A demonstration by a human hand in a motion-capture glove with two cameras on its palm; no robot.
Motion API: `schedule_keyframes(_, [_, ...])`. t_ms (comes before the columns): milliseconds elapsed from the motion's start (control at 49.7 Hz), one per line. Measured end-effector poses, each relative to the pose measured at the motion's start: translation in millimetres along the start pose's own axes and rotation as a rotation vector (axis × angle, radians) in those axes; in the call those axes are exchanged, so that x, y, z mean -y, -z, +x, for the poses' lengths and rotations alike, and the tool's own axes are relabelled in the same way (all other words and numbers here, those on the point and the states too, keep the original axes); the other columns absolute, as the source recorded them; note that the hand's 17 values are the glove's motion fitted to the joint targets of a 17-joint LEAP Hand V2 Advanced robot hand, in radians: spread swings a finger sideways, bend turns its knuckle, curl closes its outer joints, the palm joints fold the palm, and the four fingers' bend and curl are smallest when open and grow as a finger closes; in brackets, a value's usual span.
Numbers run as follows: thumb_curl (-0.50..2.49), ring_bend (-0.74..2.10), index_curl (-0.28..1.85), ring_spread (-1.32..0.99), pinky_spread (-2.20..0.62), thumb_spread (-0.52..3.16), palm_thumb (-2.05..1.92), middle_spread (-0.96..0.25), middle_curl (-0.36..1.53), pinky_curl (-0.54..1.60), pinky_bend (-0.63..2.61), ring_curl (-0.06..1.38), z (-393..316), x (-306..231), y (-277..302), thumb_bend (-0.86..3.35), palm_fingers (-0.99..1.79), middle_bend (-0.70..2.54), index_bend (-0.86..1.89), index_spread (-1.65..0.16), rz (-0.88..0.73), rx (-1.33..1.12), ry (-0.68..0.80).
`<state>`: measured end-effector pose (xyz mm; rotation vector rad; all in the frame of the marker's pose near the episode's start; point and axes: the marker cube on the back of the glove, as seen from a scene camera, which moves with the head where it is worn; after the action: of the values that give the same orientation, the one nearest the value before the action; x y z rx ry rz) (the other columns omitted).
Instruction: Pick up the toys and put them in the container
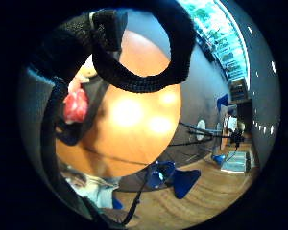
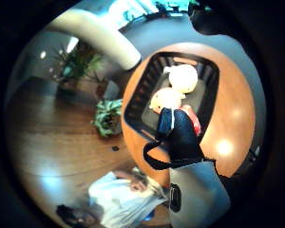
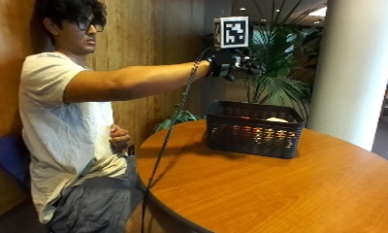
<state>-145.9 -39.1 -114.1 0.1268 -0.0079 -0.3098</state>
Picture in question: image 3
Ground green potted palm plant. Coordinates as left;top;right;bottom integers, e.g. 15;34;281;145
240;0;324;120

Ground white marker cube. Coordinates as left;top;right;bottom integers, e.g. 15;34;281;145
213;16;251;50

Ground pale round fruit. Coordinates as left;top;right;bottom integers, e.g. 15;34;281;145
265;116;289;124

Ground black woven basket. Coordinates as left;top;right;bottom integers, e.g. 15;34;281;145
204;100;306;160

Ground orange fruit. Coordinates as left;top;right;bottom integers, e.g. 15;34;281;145
232;124;296;147

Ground small green leafy plant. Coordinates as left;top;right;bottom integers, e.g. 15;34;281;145
153;104;201;133

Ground white round column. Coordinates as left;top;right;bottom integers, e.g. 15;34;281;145
306;0;388;152

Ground black glasses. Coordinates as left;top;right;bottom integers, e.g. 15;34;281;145
71;16;107;33

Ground the person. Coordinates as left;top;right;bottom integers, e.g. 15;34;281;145
18;0;212;233

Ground blue chair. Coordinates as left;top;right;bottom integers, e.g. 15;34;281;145
0;133;32;192

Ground black cable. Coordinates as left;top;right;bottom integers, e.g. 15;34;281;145
140;48;215;233

